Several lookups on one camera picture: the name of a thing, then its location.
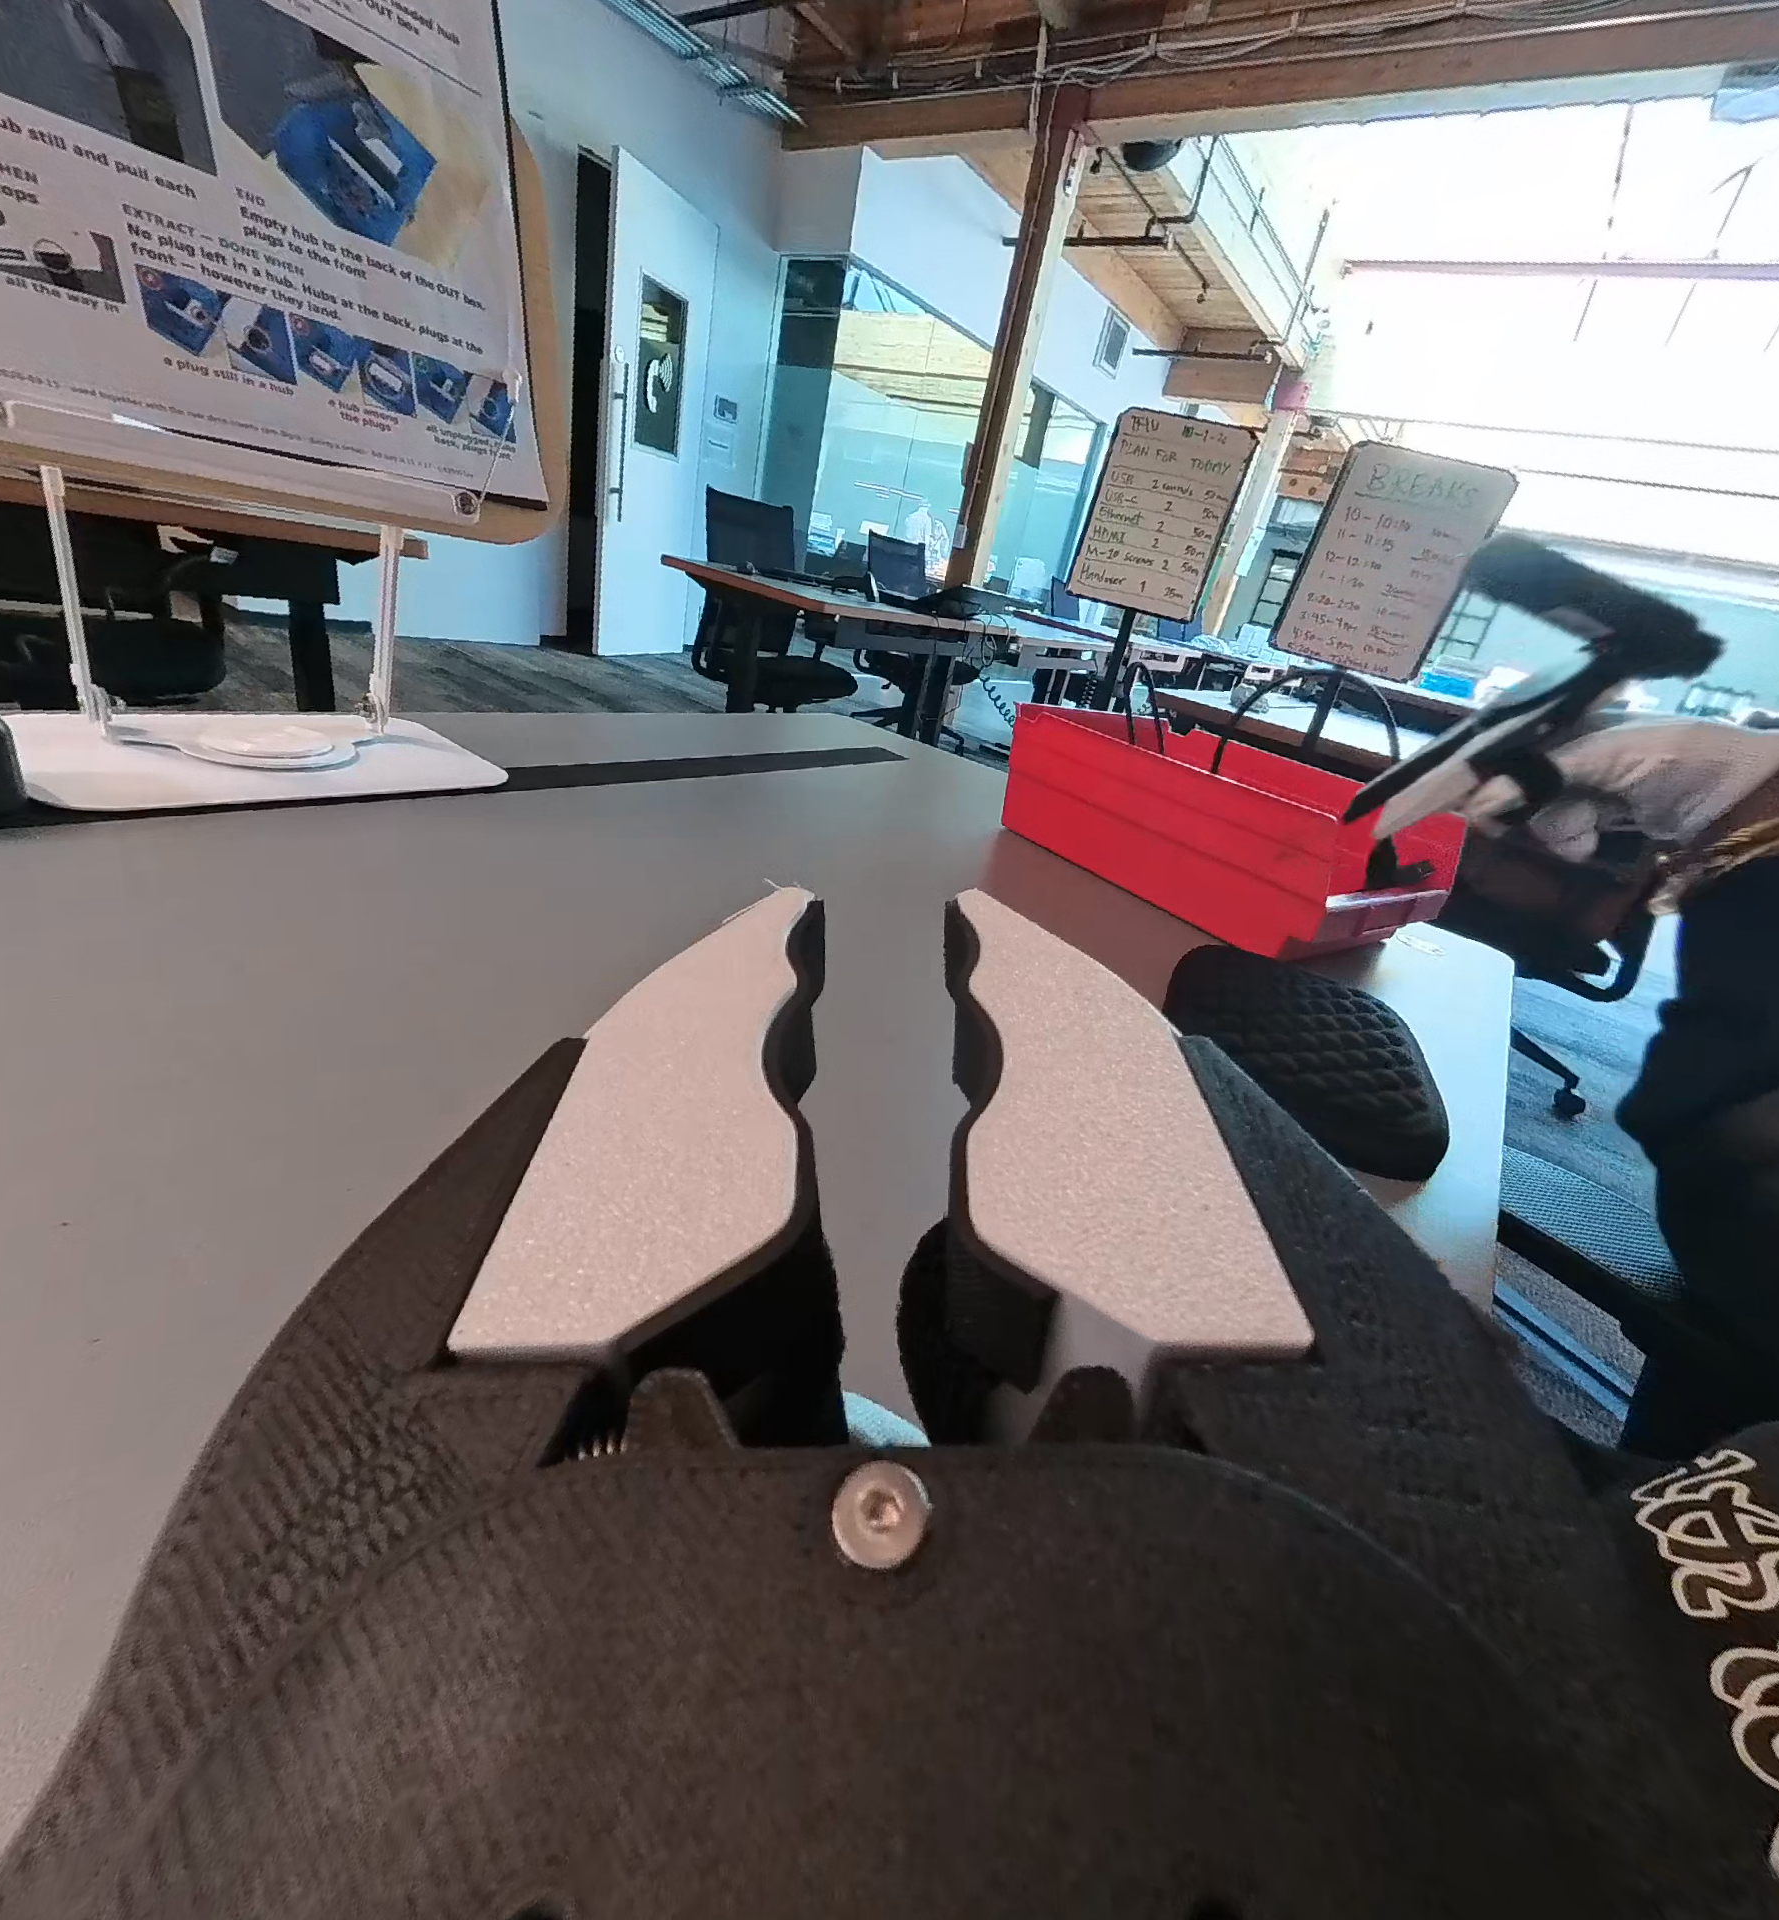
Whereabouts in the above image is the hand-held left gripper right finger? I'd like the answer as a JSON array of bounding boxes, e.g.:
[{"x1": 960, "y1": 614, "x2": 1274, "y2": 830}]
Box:
[{"x1": 940, "y1": 889, "x2": 1317, "y2": 1399}]

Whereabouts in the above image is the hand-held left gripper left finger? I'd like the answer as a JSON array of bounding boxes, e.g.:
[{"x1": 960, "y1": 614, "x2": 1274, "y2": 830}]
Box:
[{"x1": 442, "y1": 887, "x2": 829, "y2": 1372}]

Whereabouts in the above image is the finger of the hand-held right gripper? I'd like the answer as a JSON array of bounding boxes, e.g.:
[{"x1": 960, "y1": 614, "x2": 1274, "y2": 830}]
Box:
[{"x1": 1368, "y1": 739, "x2": 1509, "y2": 843}]

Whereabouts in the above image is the red plastic bin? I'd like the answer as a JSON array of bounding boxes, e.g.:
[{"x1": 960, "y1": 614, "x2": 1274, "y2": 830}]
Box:
[{"x1": 999, "y1": 702, "x2": 1472, "y2": 962}]

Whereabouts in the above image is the person's right forearm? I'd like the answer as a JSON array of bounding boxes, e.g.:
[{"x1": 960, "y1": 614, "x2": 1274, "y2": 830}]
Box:
[{"x1": 1614, "y1": 840, "x2": 1779, "y2": 1448}]

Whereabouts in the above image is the person's right hand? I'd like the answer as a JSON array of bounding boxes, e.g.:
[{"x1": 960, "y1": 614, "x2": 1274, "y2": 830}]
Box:
[{"x1": 1473, "y1": 711, "x2": 1779, "y2": 918}]

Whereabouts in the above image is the whiteboard on stand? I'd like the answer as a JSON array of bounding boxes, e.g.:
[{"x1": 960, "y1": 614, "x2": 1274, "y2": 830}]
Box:
[
  {"x1": 1269, "y1": 438, "x2": 1521, "y2": 753},
  {"x1": 1057, "y1": 406, "x2": 1267, "y2": 707}
]

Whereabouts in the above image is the black hex-patterned pouch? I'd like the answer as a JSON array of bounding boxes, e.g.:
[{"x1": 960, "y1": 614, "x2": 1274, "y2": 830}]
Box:
[{"x1": 1166, "y1": 944, "x2": 1453, "y2": 1182}]

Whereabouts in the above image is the wooden office desk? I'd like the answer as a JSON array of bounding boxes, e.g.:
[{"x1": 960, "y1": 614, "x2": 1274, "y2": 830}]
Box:
[{"x1": 661, "y1": 552, "x2": 1130, "y2": 753}]

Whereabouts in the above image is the white door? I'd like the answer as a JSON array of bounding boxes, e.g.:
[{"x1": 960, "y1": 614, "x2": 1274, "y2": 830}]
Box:
[{"x1": 574, "y1": 145, "x2": 724, "y2": 659}]

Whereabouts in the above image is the long wooden desk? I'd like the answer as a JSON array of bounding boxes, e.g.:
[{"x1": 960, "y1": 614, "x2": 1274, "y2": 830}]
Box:
[{"x1": 0, "y1": 462, "x2": 428, "y2": 714}]

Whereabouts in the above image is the dark door poster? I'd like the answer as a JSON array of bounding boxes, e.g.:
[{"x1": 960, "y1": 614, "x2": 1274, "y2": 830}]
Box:
[{"x1": 633, "y1": 274, "x2": 690, "y2": 460}]

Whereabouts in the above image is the instruction sheet on stand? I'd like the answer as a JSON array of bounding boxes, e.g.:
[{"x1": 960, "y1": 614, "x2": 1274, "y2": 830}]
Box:
[{"x1": 0, "y1": 0, "x2": 553, "y2": 815}]

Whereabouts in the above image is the wooden post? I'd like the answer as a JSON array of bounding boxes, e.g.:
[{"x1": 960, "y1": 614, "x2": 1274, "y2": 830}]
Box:
[{"x1": 960, "y1": 87, "x2": 1099, "y2": 591}]

